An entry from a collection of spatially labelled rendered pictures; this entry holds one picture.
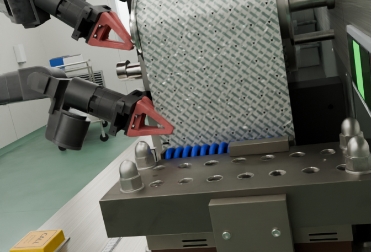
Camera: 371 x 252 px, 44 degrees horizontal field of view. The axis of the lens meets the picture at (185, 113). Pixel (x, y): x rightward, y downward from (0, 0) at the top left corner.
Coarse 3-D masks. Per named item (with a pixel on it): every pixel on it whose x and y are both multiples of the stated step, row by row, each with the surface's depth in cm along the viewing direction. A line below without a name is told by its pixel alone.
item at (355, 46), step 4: (356, 44) 43; (356, 48) 43; (356, 52) 44; (356, 56) 44; (356, 60) 45; (360, 60) 41; (356, 64) 45; (360, 64) 42; (356, 68) 46; (360, 68) 42; (356, 72) 46; (360, 72) 43; (360, 76) 43; (360, 80) 44; (360, 84) 44; (360, 88) 45; (360, 92) 45
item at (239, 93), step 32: (160, 64) 80; (192, 64) 78; (224, 64) 77; (256, 64) 76; (160, 96) 81; (192, 96) 80; (224, 96) 78; (256, 96) 77; (288, 96) 76; (160, 128) 83; (192, 128) 81; (224, 128) 80; (256, 128) 79; (288, 128) 77
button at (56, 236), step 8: (32, 232) 86; (40, 232) 86; (48, 232) 85; (56, 232) 84; (24, 240) 83; (32, 240) 83; (40, 240) 82; (48, 240) 82; (56, 240) 83; (16, 248) 81; (24, 248) 80; (32, 248) 80; (40, 248) 79; (48, 248) 80; (56, 248) 83
